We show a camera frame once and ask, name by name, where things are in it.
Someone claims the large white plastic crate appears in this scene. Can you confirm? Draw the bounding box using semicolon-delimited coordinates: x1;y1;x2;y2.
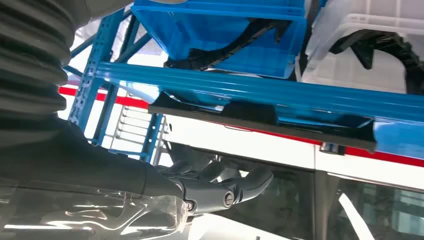
110;105;168;157

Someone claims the black curved plastic part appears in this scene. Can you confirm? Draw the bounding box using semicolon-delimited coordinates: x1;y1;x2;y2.
165;18;292;71
329;29;424;95

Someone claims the blue plastic crate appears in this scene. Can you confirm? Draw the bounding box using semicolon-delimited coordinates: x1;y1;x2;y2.
130;0;310;80

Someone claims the blue metal shelf rack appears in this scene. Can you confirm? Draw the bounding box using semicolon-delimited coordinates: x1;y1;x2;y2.
64;0;424;164
91;82;165;164

